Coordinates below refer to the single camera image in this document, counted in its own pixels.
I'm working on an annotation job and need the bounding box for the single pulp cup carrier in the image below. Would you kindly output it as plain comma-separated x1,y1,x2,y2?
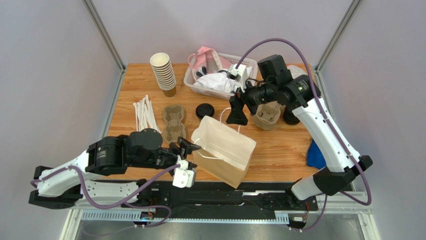
162,104,187,143

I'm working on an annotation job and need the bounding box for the black coffee cup lid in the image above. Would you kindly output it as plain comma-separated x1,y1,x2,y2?
195,103,215,121

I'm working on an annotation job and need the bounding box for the paper bag with handles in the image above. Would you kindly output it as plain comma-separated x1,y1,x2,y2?
191,116,257,189

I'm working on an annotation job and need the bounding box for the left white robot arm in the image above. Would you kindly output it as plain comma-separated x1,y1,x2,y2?
28,128,201,210

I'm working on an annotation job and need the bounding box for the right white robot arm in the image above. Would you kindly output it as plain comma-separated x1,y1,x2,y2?
226,54,373,202

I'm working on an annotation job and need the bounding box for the stack of pulp cup carriers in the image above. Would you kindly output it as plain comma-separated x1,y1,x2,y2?
253,101,285,131

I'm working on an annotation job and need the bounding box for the white crumpled plastic bag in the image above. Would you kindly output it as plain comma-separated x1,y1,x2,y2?
193,67,240,94

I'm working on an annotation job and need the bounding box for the stack of black lids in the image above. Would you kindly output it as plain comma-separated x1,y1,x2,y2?
282,107,300,125

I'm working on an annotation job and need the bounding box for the pile of wrapped straws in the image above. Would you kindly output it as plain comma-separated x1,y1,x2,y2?
133,94,162,134

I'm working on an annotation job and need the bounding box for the white plastic basket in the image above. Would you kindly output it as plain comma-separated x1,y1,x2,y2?
183,53,258,100

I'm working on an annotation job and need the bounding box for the pink plastic bag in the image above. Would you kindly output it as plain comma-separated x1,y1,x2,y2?
187,46,232,74

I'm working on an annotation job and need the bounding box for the stack of paper cups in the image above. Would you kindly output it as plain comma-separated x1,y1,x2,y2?
149,52,177,98

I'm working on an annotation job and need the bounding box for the blue cloth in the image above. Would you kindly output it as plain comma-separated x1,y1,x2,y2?
306,139,326,169

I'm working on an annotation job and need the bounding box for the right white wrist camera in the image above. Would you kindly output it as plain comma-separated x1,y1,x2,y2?
227,64,249,93

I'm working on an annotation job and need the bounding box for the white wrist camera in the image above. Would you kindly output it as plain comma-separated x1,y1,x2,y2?
227,64,249,93
172,159,197,188

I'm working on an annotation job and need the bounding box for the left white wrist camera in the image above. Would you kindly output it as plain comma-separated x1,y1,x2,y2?
172,159,197,188

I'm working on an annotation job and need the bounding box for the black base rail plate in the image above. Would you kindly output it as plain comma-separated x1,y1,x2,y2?
87,179,354,221

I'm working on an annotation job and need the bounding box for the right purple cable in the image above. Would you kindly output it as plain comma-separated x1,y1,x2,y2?
234,38,372,232

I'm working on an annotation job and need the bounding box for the purple cable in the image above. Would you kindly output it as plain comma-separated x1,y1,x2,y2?
29,163,182,229
234,38,372,232

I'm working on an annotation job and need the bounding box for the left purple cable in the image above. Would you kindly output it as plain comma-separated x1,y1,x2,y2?
29,163,182,229

